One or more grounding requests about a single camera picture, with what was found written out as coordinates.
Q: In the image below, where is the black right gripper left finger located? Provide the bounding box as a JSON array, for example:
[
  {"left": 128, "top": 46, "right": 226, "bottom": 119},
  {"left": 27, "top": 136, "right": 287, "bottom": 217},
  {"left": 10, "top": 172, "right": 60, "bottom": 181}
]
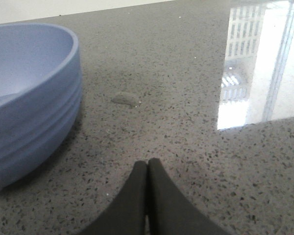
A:
[{"left": 80, "top": 161, "right": 147, "bottom": 235}]

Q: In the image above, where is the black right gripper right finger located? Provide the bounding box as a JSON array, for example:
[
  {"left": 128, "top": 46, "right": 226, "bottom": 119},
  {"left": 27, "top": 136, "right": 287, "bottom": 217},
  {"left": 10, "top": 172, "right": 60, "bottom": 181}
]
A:
[{"left": 148, "top": 158, "right": 229, "bottom": 235}]

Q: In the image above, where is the light blue ribbed bowl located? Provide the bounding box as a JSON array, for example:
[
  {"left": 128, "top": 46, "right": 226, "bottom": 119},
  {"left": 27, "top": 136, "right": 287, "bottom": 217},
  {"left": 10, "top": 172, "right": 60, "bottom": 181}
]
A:
[{"left": 0, "top": 23, "right": 82, "bottom": 190}]

